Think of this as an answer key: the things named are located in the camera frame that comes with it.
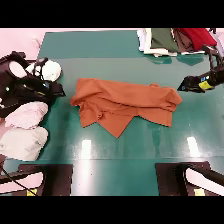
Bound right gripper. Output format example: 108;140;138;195
188;71;218;94

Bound brown garment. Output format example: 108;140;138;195
172;29;195;55

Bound orange T-shirt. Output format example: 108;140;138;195
69;77;184;139

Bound red garment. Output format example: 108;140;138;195
175;28;218;53

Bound off-white garment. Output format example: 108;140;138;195
0;126;50;162

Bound pale pink garment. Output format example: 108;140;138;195
4;101;50;130

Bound dark green garment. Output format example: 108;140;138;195
150;28;180;53

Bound white garment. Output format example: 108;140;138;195
136;28;180;58

